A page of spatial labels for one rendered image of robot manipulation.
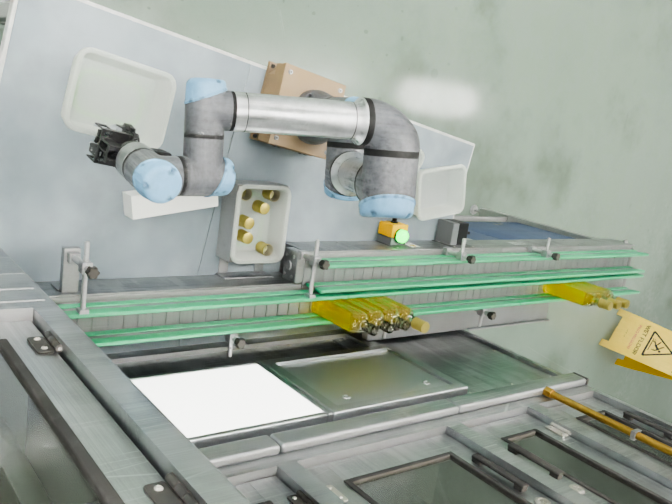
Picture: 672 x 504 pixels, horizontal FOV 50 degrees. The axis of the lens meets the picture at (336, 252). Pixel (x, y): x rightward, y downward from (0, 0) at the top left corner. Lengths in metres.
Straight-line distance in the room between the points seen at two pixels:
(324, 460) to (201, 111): 0.78
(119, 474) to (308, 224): 1.55
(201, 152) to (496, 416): 1.08
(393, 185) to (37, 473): 0.92
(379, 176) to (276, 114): 0.25
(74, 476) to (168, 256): 1.29
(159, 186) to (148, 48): 0.67
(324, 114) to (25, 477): 0.90
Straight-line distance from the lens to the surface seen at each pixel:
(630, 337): 5.25
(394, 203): 1.46
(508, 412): 2.02
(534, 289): 2.91
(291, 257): 2.08
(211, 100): 1.35
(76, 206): 1.89
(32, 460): 0.80
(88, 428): 0.86
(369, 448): 1.69
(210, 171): 1.36
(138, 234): 1.96
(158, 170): 1.29
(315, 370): 1.97
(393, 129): 1.45
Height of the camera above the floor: 2.51
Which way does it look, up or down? 50 degrees down
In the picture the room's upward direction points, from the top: 113 degrees clockwise
